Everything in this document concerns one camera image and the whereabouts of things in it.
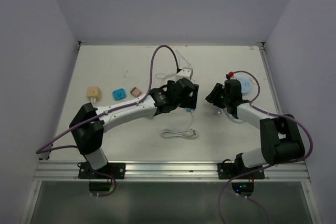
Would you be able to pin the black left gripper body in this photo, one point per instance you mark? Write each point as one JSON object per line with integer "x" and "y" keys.
{"x": 182, "y": 102}

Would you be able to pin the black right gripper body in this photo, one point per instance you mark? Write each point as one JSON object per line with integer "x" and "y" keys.
{"x": 227, "y": 99}

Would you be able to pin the light blue round socket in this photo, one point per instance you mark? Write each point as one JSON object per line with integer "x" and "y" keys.
{"x": 246, "y": 85}

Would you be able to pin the blue square plug adapter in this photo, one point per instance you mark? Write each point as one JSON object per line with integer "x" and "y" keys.
{"x": 119, "y": 94}

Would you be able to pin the beige cube socket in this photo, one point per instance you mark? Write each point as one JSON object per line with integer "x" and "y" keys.
{"x": 93, "y": 94}

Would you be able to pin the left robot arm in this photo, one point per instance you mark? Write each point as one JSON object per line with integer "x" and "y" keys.
{"x": 90, "y": 123}

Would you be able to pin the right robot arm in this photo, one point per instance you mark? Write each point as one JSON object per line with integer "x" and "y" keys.
{"x": 280, "y": 140}

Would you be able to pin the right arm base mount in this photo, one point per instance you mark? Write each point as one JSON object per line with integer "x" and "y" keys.
{"x": 229, "y": 171}

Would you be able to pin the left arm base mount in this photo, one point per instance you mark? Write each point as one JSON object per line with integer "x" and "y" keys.
{"x": 114, "y": 169}

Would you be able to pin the aluminium rail frame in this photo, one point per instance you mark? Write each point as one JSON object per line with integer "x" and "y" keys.
{"x": 171, "y": 160}

